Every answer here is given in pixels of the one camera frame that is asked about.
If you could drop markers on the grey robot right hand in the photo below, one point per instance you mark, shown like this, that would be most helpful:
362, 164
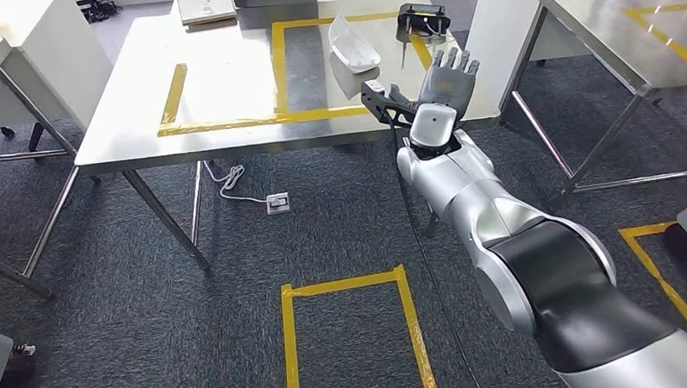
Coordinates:
448, 83

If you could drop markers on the white plastic shell part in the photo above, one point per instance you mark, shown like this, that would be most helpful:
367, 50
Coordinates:
353, 49

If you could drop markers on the silver black robot right arm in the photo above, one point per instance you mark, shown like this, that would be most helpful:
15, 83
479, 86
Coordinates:
552, 282

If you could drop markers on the steel workbench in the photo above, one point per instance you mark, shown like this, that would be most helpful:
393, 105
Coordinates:
231, 76

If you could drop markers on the white desk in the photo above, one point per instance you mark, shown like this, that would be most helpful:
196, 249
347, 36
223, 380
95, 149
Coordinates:
47, 54
498, 38

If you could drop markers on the black handheld controller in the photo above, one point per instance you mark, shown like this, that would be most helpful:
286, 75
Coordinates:
423, 18

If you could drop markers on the steel table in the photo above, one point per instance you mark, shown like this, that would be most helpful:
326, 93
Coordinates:
600, 23

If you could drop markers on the white floor socket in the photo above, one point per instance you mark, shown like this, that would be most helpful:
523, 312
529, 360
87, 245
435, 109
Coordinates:
278, 203

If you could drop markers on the white flat box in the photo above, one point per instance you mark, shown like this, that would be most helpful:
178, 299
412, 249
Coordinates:
205, 6

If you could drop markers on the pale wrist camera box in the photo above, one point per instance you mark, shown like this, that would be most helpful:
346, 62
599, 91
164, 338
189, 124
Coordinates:
432, 125

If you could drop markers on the black camera bracket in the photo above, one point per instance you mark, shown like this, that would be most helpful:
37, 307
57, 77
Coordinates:
381, 103

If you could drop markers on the yellow tape frame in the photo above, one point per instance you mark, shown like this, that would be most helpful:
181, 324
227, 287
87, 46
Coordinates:
279, 69

